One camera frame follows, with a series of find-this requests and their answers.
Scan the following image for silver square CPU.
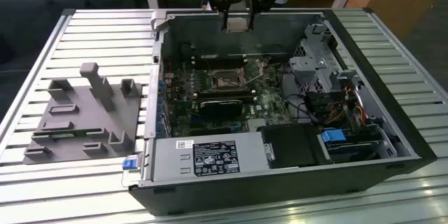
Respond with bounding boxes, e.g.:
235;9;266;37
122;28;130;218
227;16;254;33

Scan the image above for silver chipset heatsink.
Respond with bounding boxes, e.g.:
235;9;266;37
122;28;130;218
247;119;269;131

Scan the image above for CPU socket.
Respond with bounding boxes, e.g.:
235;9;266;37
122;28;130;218
209;69;246;92

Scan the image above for green motherboard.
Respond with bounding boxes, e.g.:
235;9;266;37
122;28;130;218
159;53;299;140

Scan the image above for black graphics card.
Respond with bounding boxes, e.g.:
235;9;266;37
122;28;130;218
199;99;246;118

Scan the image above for coloured wire bundle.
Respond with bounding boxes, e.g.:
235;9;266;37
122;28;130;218
325;101;370;125

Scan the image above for grey parts rack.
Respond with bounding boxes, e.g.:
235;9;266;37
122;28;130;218
22;62;146;165

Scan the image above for metal disk bay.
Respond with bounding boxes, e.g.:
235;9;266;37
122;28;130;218
317;124;399;164

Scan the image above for silver drive cage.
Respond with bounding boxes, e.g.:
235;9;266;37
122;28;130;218
289;23;362;94

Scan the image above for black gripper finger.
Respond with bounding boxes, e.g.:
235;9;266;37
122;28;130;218
205;0;233;31
249;0;274;30

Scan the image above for black RAM slot bank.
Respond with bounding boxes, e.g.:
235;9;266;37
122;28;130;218
194;54;246;70
199;90;257;102

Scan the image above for black wire bundle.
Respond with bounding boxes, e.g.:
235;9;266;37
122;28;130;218
285;93;322;125

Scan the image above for black open PC case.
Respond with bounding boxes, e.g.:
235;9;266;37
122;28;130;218
129;7;439;217

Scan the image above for grey power supply unit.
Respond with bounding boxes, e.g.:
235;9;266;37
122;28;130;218
154;133;271;183

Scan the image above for blue case latch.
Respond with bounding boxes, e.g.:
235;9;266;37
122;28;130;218
122;155;141;170

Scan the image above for green RAM stick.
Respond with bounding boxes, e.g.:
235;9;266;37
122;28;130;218
49;129;103;138

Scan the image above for blue disk carrier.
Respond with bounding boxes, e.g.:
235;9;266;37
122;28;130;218
321;129;349;144

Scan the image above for black plastic shroud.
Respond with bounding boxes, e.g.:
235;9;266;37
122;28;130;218
261;124;333;169

